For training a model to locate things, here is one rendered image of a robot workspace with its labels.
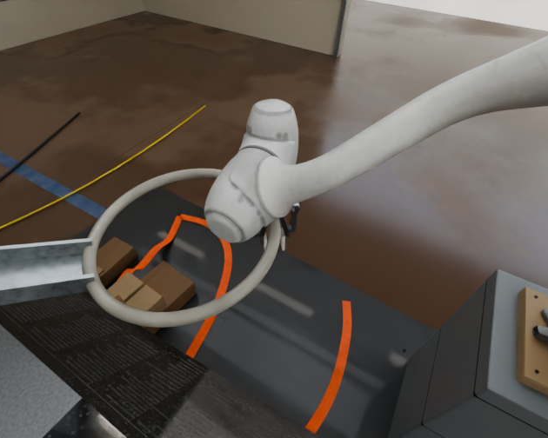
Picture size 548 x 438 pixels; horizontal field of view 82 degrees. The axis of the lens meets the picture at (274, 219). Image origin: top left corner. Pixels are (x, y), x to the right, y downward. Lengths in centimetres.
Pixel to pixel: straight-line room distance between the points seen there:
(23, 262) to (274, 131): 64
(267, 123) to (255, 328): 130
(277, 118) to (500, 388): 80
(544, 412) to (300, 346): 101
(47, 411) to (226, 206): 55
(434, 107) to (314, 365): 138
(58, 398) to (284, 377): 104
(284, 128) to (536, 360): 81
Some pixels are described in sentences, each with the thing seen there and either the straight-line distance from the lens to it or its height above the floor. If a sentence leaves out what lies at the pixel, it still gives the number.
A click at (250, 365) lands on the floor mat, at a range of 165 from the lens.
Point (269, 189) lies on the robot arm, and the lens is 48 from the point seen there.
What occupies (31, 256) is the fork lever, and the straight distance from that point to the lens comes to 91.
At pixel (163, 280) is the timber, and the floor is 13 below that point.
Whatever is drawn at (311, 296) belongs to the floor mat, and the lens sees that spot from 183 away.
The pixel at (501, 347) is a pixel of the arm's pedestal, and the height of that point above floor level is 80.
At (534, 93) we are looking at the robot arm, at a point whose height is 142.
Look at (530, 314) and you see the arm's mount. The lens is 111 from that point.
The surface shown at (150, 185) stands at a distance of 98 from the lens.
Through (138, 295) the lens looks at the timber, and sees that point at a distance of 166.
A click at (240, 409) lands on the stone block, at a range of 91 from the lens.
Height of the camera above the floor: 158
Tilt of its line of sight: 46 degrees down
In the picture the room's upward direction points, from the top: 3 degrees clockwise
